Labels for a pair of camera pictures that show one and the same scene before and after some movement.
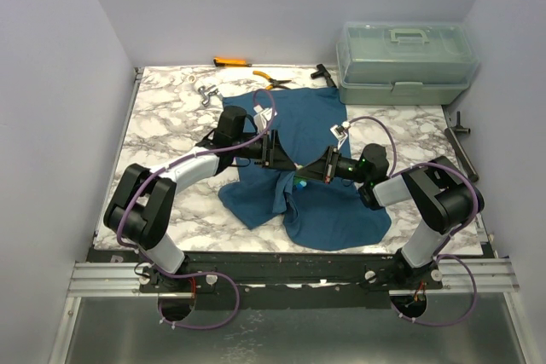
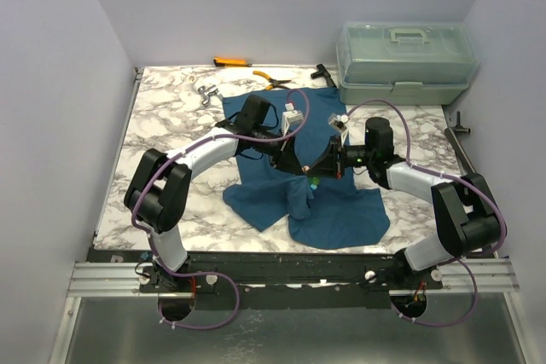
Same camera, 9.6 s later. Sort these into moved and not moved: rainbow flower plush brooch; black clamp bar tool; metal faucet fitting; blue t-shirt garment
Moved: rainbow flower plush brooch
Not moved: blue t-shirt garment; metal faucet fitting; black clamp bar tool
